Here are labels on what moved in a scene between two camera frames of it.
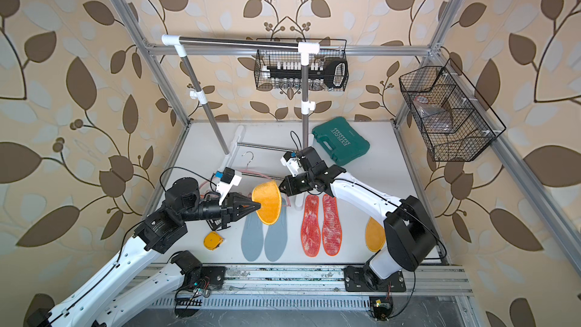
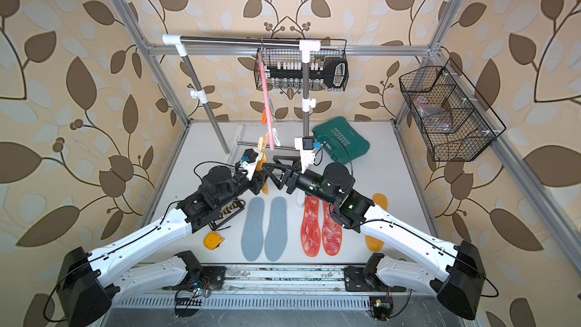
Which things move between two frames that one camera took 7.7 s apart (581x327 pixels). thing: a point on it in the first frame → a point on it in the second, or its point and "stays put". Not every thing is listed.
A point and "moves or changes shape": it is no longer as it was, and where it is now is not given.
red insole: [331, 232] stays put
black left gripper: [231, 207] → [258, 182]
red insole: [311, 228] stays put
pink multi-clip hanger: [243, 170] moves or changes shape
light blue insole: [276, 235] stays put
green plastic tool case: [342, 140] stays put
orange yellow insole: [268, 195] → [261, 162]
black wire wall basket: [455, 123] stays put
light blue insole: [253, 237] stays put
